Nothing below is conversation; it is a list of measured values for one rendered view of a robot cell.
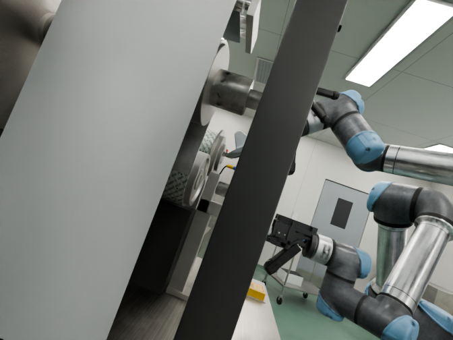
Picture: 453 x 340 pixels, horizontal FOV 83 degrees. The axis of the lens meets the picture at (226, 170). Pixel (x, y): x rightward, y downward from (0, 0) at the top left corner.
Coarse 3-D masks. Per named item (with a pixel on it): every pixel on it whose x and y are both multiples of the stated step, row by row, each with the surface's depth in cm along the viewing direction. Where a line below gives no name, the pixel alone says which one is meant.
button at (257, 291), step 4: (252, 284) 80; (256, 284) 82; (252, 288) 77; (256, 288) 78; (260, 288) 79; (248, 292) 76; (252, 292) 76; (256, 292) 76; (260, 292) 76; (264, 292) 77; (252, 296) 76; (256, 296) 76; (260, 296) 76; (264, 296) 76
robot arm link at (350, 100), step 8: (344, 96) 63; (352, 96) 63; (360, 96) 63; (320, 104) 64; (328, 104) 63; (336, 104) 63; (344, 104) 62; (352, 104) 62; (360, 104) 63; (328, 112) 63; (336, 112) 62; (344, 112) 61; (360, 112) 64
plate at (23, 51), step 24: (0, 0) 37; (24, 0) 40; (48, 0) 44; (0, 24) 38; (24, 24) 41; (0, 48) 39; (24, 48) 43; (0, 72) 40; (24, 72) 44; (0, 96) 42; (0, 120) 43
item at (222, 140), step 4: (220, 140) 64; (224, 140) 69; (212, 144) 63; (216, 144) 63; (220, 144) 64; (224, 144) 72; (216, 148) 63; (216, 152) 63; (212, 156) 63; (216, 156) 64; (212, 160) 63; (212, 164) 63; (208, 168) 64; (212, 168) 64; (208, 172) 65
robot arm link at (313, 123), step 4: (312, 112) 63; (308, 116) 63; (312, 116) 63; (316, 116) 63; (308, 120) 63; (312, 120) 63; (316, 120) 63; (308, 124) 63; (312, 124) 63; (316, 124) 63; (320, 124) 64; (308, 128) 64; (312, 128) 64; (316, 128) 64; (320, 128) 65; (308, 132) 65; (312, 132) 65
